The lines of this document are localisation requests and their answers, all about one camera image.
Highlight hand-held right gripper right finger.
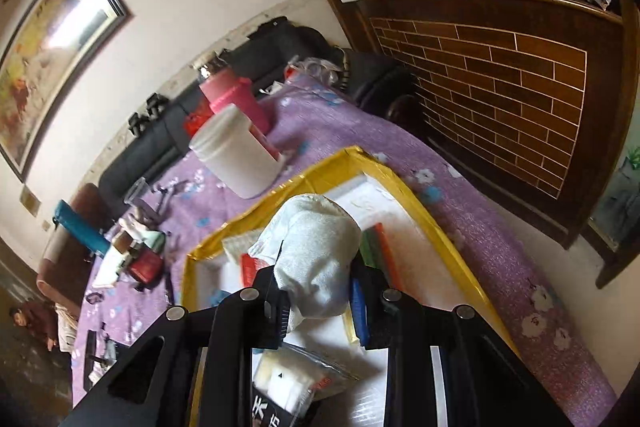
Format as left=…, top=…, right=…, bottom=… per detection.
left=350, top=264, right=573, bottom=427

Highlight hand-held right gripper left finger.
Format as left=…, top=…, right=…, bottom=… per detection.
left=60, top=264, right=291, bottom=427

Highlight multicoloured cloth pack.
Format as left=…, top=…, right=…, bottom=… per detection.
left=359, top=223, right=405, bottom=293

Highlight yellow cardboard box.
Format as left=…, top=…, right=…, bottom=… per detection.
left=181, top=146, right=523, bottom=427

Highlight white sock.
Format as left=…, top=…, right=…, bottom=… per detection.
left=248, top=193, right=362, bottom=330

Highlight white red plastic packet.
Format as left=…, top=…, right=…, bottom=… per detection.
left=239, top=253, right=271, bottom=293

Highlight black printed packet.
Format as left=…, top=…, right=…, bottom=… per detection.
left=250, top=347, right=362, bottom=427

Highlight black red small box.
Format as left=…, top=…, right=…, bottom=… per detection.
left=127, top=247, right=166, bottom=288

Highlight white cotton gloves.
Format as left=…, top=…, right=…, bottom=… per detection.
left=117, top=212, right=166, bottom=253

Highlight white notebook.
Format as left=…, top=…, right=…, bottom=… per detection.
left=92, top=252, right=126, bottom=290

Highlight black smartphone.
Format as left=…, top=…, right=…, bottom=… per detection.
left=86, top=331, right=100, bottom=389

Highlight purple floral tablecloth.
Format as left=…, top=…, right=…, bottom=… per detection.
left=70, top=74, right=618, bottom=427

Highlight clear plastic cup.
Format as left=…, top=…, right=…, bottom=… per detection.
left=122, top=177, right=153, bottom=210

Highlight white plastic jar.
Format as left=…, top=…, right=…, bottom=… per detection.
left=189, top=103, right=286, bottom=200

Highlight brown chair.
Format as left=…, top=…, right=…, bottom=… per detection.
left=35, top=182, right=108, bottom=308

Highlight black leather sofa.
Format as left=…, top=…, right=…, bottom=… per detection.
left=97, top=19, right=416, bottom=208

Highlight red plastic bag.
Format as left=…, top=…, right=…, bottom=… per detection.
left=182, top=99, right=216, bottom=138

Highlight small black device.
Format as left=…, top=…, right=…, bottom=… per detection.
left=127, top=112, right=151, bottom=138
left=145, top=93, right=168, bottom=118

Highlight pink sleeved bottle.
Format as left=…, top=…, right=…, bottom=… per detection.
left=192, top=54, right=283, bottom=158

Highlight clear plastic bag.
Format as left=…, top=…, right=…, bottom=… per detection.
left=287, top=56, right=343, bottom=84

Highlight wooden brick-pattern partition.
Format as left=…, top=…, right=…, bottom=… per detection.
left=270, top=0, right=640, bottom=290

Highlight bamboo-printed glass panel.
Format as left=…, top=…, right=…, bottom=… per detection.
left=590, top=142, right=640, bottom=248

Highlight black bag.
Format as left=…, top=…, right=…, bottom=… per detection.
left=247, top=17, right=341, bottom=68

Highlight framed horse painting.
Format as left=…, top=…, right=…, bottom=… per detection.
left=0, top=0, right=132, bottom=182

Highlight black-handled scissors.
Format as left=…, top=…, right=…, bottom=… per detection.
left=150, top=179, right=193, bottom=228

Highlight beige wall socket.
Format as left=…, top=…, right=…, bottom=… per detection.
left=20, top=187, right=41, bottom=215

